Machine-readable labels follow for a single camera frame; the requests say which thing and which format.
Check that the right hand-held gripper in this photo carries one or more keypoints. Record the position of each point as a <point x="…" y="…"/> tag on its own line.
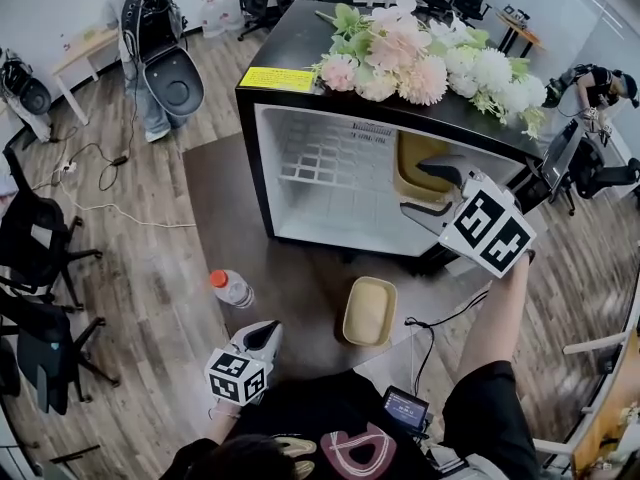
<point x="492" y="228"/>

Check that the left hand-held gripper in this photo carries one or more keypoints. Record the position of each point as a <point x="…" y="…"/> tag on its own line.
<point x="232" y="373"/>

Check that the yellow plastic container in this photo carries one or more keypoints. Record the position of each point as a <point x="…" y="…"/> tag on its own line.
<point x="416" y="155"/>
<point x="367" y="313"/>

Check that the black mini fridge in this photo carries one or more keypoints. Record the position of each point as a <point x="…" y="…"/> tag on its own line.
<point x="300" y="43"/>

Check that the person's left forearm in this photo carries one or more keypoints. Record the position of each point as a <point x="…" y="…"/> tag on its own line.
<point x="222" y="425"/>

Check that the person's right forearm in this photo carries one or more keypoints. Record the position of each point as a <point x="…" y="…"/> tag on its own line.
<point x="495" y="308"/>

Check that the clear bottle with orange cap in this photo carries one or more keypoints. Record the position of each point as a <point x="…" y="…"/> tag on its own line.
<point x="234" y="290"/>

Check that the person's black printed shirt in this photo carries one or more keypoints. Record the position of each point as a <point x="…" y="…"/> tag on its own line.
<point x="310" y="408"/>

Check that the dark flat monitor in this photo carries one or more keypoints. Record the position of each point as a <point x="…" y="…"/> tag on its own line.
<point x="560" y="155"/>

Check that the pink and white flower bouquet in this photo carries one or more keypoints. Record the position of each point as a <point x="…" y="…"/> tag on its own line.
<point x="400" y="53"/>

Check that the small black screen device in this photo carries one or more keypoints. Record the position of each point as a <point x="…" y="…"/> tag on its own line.
<point x="405" y="408"/>

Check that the small orange-topped table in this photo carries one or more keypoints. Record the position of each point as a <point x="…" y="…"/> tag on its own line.
<point x="522" y="33"/>

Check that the yellow sticker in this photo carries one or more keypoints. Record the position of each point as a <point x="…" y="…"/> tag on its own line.
<point x="276" y="79"/>

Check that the white-framed wooden rack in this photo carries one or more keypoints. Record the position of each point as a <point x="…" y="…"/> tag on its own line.
<point x="605" y="393"/>

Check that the white power strip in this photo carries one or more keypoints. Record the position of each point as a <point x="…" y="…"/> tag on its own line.
<point x="68" y="167"/>

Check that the clear water jugs pack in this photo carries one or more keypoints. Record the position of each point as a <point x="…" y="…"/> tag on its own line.
<point x="220" y="15"/>

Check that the light wooden desk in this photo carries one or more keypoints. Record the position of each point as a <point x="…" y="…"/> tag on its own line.
<point x="82" y="50"/>

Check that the black gear with grey shell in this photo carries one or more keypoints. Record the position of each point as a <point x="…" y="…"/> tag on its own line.
<point x="27" y="93"/>

